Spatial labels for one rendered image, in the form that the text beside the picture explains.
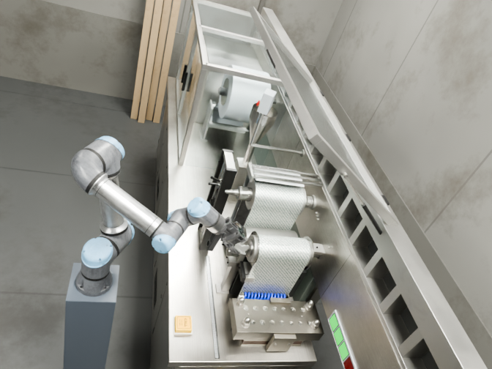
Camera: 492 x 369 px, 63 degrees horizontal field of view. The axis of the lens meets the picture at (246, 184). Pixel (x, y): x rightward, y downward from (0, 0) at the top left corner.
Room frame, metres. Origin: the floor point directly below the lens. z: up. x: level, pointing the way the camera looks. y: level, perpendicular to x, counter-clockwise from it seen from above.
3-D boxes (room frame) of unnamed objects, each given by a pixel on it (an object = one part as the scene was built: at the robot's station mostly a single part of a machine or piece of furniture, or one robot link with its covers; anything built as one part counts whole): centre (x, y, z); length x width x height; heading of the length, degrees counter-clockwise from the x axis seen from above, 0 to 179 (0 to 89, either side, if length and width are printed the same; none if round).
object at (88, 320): (1.03, 0.47, 0.45); 0.20 x 0.20 x 0.90; 22
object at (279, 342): (1.03, -0.39, 0.97); 0.10 x 0.03 x 0.11; 112
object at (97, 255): (1.03, 0.47, 1.07); 0.13 x 0.12 x 0.14; 173
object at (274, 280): (1.21, -0.26, 1.11); 0.23 x 0.01 x 0.18; 112
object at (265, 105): (1.74, 0.06, 1.66); 0.07 x 0.07 x 0.10; 86
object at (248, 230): (1.37, -0.19, 1.18); 0.26 x 0.12 x 0.12; 112
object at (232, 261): (1.24, -0.07, 1.05); 0.06 x 0.05 x 0.31; 112
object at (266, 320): (1.11, -0.34, 1.00); 0.40 x 0.16 x 0.06; 112
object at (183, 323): (0.98, 0.03, 0.91); 0.07 x 0.07 x 0.02; 22
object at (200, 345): (2.10, 0.19, 0.88); 2.52 x 0.66 x 0.04; 22
